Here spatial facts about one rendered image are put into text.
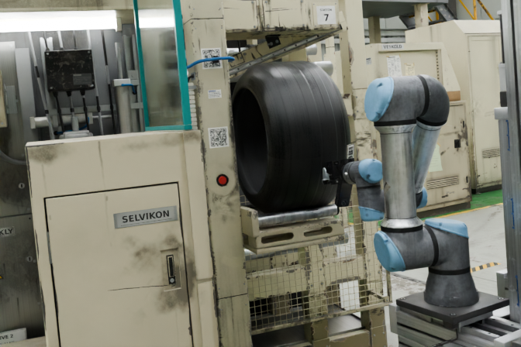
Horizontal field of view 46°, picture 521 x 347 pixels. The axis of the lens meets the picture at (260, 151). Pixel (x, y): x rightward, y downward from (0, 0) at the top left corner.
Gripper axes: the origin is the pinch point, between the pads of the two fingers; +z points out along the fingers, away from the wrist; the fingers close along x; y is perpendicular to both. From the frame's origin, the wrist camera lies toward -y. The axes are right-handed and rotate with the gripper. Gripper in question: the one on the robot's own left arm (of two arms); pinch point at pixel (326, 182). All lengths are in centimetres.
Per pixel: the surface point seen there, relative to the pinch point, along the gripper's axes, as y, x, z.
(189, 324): -29, 66, -51
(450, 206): -48, -337, 382
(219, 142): 19.9, 33.3, 16.2
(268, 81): 38.9, 15.4, 4.1
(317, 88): 34.1, -0.9, -1.5
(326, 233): -19.2, -2.8, 11.3
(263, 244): -19.3, 23.0, 11.2
